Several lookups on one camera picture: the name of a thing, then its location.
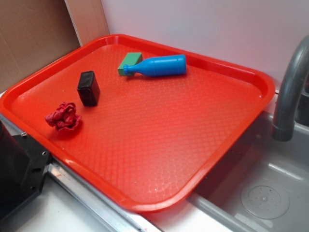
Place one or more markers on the black box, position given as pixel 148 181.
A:
pixel 88 89

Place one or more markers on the blue plastic bottle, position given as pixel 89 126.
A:
pixel 158 66

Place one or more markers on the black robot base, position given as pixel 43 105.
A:
pixel 23 165

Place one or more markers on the green block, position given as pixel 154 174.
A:
pixel 130 59

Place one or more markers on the grey sink faucet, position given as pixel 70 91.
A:
pixel 293 100

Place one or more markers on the crumpled red cloth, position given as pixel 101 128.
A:
pixel 64 118

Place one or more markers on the grey sink basin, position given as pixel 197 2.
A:
pixel 259 185

